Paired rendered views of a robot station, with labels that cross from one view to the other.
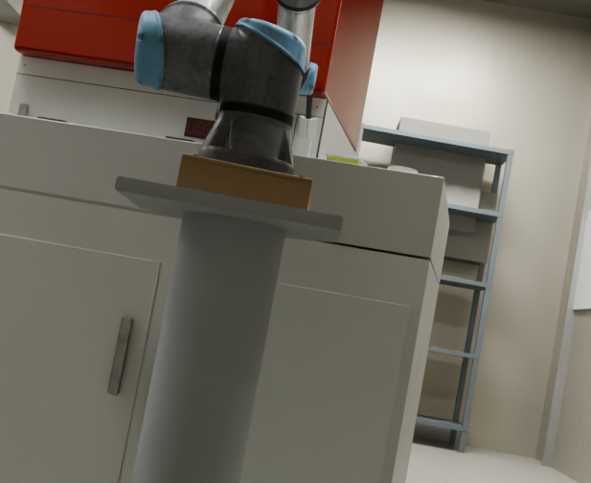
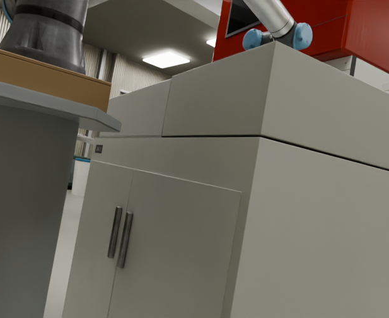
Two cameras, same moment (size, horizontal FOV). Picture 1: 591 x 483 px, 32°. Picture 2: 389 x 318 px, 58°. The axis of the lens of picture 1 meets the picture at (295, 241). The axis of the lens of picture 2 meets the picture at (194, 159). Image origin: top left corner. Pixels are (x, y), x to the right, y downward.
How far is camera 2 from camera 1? 1.51 m
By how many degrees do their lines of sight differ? 49
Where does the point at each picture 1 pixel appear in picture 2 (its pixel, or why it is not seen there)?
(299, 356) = (174, 240)
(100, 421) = (106, 275)
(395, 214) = (237, 95)
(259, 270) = not seen: outside the picture
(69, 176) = not seen: hidden behind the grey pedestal
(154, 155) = (140, 100)
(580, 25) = not seen: outside the picture
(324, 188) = (198, 90)
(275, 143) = (20, 33)
